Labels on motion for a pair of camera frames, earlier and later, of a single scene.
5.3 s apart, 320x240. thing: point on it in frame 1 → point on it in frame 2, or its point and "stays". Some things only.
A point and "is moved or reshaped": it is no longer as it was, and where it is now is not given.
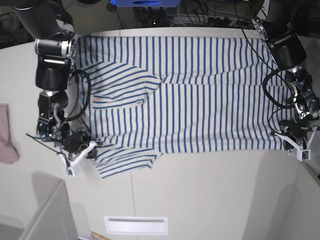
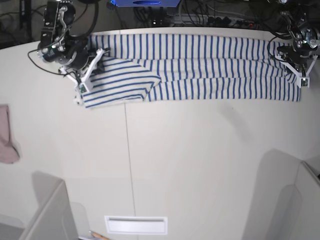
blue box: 146,3 stays
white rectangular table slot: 136,225 stays
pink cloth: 8,153 stays
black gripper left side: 72,141 → 71,51
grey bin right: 285,202 stays
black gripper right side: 296,131 → 297,55
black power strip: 225,22 stays
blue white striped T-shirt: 149,95 is moved or reshaped
